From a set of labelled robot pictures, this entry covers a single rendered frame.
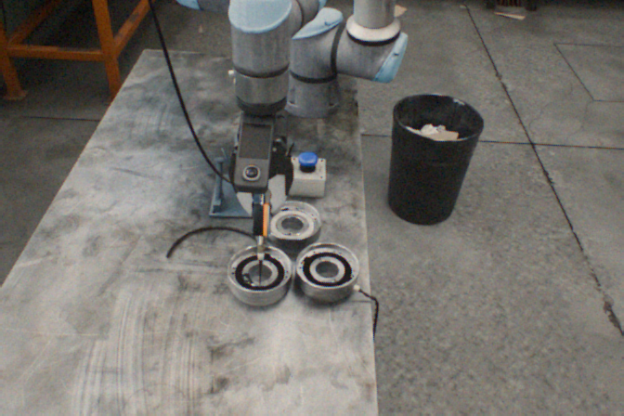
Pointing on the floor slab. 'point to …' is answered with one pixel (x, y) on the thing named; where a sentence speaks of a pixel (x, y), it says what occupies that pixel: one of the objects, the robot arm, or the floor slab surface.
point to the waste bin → (430, 156)
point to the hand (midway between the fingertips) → (262, 212)
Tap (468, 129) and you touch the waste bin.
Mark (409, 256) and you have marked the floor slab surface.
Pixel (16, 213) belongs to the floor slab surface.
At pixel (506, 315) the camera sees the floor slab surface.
